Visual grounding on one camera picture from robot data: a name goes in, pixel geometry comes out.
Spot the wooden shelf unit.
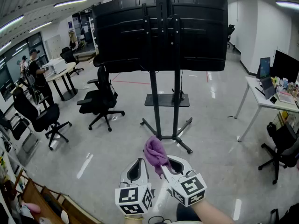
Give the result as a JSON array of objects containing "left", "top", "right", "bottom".
[{"left": 13, "top": 168, "right": 100, "bottom": 224}]

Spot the purple cloth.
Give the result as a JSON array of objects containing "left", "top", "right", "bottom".
[{"left": 143, "top": 135, "right": 172, "bottom": 181}]

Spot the metal folding chair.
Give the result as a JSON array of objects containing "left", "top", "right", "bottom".
[{"left": 0, "top": 110, "right": 40, "bottom": 154}]

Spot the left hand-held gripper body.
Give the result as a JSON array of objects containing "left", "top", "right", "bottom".
[{"left": 114, "top": 181, "right": 155, "bottom": 216}]

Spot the black computer monitor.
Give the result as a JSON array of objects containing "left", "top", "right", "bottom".
[{"left": 271, "top": 49, "right": 299, "bottom": 84}]

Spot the person's right forearm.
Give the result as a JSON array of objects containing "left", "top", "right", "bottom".
[{"left": 191, "top": 197, "right": 235, "bottom": 224}]

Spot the black wheeled television stand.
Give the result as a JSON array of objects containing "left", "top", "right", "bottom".
[{"left": 140, "top": 0, "right": 193, "bottom": 155}]

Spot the round wooden table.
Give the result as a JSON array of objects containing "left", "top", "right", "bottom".
[{"left": 45, "top": 62, "right": 79, "bottom": 102}]

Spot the white office desk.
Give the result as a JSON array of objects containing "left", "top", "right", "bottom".
[{"left": 234, "top": 76, "right": 299, "bottom": 143}]

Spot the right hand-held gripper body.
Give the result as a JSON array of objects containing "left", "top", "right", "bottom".
[{"left": 167, "top": 172, "right": 208, "bottom": 208}]

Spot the person's left forearm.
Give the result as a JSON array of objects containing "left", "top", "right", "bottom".
[{"left": 123, "top": 215, "right": 146, "bottom": 224}]

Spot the grey laptop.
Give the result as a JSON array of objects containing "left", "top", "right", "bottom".
[{"left": 255, "top": 76, "right": 277, "bottom": 100}]

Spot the long ceiling light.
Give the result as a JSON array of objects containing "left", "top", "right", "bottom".
[
  {"left": 53, "top": 0, "right": 88, "bottom": 8},
  {"left": 28, "top": 21, "right": 53, "bottom": 33},
  {"left": 275, "top": 0, "right": 299, "bottom": 9},
  {"left": 0, "top": 14, "right": 25, "bottom": 33}
]

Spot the person's dark trouser leg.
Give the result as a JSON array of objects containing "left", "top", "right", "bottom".
[{"left": 176, "top": 203, "right": 202, "bottom": 223}]

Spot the upright tablet screen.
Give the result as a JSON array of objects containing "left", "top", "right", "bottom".
[{"left": 256, "top": 57, "right": 271, "bottom": 79}]

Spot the colourful keyboard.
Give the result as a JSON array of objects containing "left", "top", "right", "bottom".
[{"left": 277, "top": 91, "right": 297, "bottom": 105}]

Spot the black office chair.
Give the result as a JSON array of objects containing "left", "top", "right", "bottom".
[
  {"left": 60, "top": 46, "right": 85, "bottom": 76},
  {"left": 77, "top": 54, "right": 126, "bottom": 133},
  {"left": 11, "top": 87, "right": 73, "bottom": 151},
  {"left": 227, "top": 24, "right": 236, "bottom": 49},
  {"left": 258, "top": 122, "right": 299, "bottom": 185}
]

